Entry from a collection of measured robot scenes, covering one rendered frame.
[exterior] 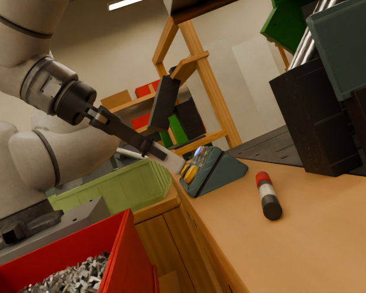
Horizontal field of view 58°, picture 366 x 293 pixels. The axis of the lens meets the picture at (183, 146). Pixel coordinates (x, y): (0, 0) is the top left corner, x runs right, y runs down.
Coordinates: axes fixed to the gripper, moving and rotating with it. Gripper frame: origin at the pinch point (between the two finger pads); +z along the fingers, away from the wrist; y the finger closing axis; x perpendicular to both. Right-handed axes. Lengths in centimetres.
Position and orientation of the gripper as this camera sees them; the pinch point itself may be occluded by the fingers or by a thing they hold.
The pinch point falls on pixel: (165, 157)
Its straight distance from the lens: 59.3
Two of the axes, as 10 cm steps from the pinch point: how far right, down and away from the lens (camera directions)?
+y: 0.9, 0.0, -10.0
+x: 5.2, -8.5, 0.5
